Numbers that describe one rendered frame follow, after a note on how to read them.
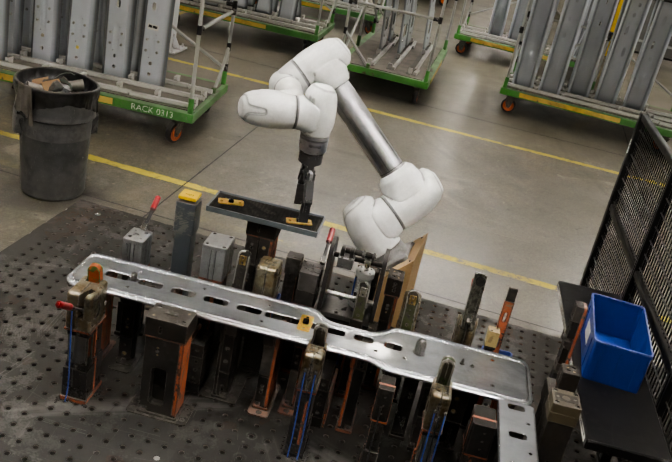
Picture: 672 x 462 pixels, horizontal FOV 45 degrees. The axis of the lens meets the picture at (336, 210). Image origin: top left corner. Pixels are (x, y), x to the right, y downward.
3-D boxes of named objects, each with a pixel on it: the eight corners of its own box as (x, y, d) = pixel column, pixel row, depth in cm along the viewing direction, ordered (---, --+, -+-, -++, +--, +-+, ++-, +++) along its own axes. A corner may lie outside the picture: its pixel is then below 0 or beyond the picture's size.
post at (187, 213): (161, 315, 280) (174, 200, 262) (169, 304, 287) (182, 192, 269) (182, 320, 279) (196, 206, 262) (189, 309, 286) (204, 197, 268)
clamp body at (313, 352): (274, 457, 227) (295, 355, 213) (284, 430, 238) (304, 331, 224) (306, 465, 226) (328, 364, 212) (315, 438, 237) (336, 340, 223)
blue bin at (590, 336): (580, 377, 232) (594, 339, 226) (579, 326, 259) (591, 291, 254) (638, 395, 229) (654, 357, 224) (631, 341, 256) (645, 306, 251)
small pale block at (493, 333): (458, 428, 254) (488, 331, 239) (458, 421, 257) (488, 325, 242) (469, 431, 253) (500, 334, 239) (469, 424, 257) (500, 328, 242)
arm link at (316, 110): (327, 128, 254) (287, 124, 250) (336, 81, 248) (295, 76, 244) (335, 141, 245) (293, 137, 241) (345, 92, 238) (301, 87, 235)
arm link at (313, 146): (302, 136, 243) (298, 155, 245) (331, 140, 245) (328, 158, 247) (299, 126, 251) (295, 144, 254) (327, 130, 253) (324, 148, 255)
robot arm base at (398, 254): (369, 268, 321) (361, 257, 321) (415, 242, 313) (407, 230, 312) (359, 286, 305) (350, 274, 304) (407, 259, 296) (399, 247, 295)
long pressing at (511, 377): (57, 286, 232) (57, 281, 231) (92, 253, 252) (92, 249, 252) (533, 410, 220) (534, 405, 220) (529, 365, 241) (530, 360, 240)
